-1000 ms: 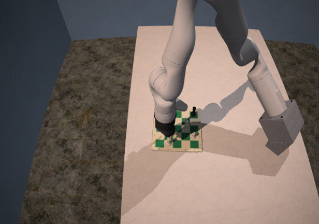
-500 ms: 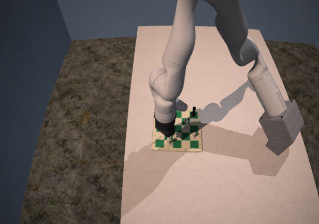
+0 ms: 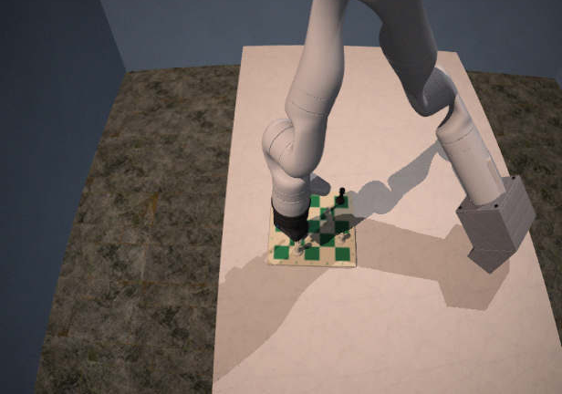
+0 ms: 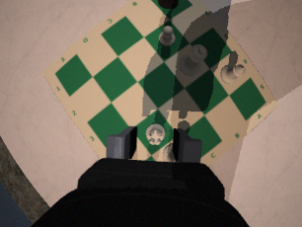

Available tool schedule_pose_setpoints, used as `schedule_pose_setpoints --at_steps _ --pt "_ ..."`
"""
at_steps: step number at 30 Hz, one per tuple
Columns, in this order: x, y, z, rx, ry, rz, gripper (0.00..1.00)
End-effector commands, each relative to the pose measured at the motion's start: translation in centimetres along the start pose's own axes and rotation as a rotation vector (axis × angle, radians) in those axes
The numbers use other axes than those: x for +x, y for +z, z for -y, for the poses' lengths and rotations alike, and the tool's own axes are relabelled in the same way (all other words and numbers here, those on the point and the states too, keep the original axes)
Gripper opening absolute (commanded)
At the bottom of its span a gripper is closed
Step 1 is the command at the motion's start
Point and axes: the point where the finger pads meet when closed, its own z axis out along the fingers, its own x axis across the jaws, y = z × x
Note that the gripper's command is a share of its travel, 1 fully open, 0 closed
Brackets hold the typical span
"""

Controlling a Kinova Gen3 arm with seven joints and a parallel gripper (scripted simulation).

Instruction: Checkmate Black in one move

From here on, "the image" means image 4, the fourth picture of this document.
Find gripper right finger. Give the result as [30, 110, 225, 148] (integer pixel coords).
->
[173, 128, 202, 163]

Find white pawn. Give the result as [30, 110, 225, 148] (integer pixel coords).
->
[159, 26, 175, 46]

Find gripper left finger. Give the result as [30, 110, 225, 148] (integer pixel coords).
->
[107, 126, 137, 159]

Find green and cream chessboard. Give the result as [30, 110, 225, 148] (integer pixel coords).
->
[42, 0, 277, 166]

